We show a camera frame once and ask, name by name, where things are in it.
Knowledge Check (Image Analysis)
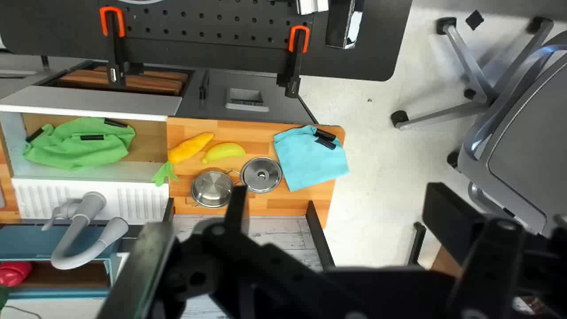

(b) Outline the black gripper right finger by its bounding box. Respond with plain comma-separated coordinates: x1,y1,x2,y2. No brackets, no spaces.
421,180,495,253

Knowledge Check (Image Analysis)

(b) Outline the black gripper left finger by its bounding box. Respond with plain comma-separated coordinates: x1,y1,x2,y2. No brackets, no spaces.
224,184,252,237

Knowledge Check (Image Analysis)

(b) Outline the round steel pot lid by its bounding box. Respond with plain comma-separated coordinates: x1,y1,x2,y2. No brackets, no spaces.
240,156,284,195

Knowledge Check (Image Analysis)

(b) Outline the small steel pot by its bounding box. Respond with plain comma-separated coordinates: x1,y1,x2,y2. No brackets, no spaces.
190,166,236,209

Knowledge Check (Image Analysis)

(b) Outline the yellow toy banana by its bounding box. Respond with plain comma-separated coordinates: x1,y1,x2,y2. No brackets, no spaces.
201,141,249,166

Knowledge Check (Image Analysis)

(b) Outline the wooden cutting board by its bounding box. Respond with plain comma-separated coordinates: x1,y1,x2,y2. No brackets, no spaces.
165,115,346,216

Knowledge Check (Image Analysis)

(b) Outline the orange plush carrot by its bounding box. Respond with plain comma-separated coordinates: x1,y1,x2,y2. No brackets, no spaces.
151,131,217,187

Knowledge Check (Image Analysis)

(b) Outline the light blue cloth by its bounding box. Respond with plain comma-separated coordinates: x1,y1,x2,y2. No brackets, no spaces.
272,124,351,193

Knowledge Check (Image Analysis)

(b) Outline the grey office chair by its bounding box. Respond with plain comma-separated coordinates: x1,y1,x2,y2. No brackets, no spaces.
389,16,567,237

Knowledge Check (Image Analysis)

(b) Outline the grey cabinet drawer front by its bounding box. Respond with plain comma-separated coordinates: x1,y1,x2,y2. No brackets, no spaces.
176,67,316,125

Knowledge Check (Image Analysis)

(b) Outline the grey toy faucet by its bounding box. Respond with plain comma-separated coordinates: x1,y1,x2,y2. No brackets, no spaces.
41,189,132,271

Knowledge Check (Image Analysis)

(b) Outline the orange black bar clamp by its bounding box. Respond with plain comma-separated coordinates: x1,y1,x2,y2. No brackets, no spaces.
98,5,144,90
275,23,314,99

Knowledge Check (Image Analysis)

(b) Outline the green cloth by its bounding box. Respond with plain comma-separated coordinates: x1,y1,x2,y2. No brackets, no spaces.
22,117,139,172

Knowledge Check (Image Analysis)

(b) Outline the black pegboard table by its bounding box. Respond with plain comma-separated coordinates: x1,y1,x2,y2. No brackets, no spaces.
0,0,415,83

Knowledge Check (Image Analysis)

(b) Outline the white toy sink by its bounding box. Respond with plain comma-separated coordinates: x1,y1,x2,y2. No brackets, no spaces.
0,85,185,226

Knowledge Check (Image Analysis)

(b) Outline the wooden slatted shelf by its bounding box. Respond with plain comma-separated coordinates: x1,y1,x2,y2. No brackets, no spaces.
56,63,194,97

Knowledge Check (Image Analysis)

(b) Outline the teal storage bin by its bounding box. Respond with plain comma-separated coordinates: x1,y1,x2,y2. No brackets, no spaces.
0,221,130,297

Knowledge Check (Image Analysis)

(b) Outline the red toy vegetable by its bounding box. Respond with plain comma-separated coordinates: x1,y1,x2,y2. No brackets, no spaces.
0,260,34,290

